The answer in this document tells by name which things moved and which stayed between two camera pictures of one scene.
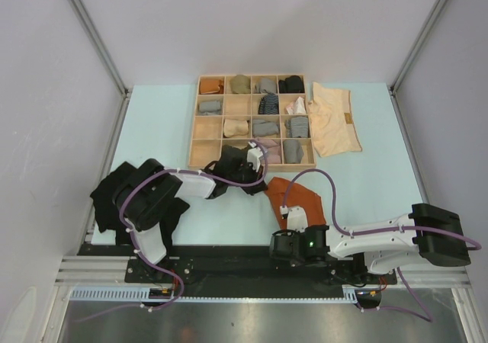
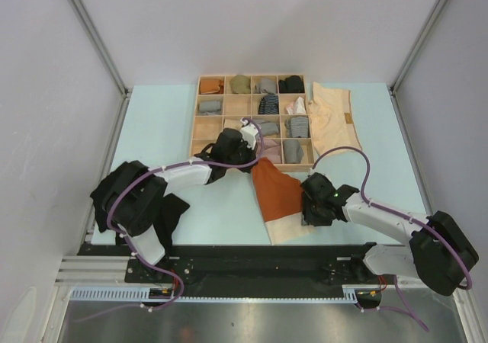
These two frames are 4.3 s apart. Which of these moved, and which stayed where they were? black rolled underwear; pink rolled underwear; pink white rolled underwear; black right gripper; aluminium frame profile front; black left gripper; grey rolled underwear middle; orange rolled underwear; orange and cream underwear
Moved: black left gripper; black right gripper; orange and cream underwear
Stayed: black rolled underwear; pink white rolled underwear; pink rolled underwear; orange rolled underwear; grey rolled underwear middle; aluminium frame profile front
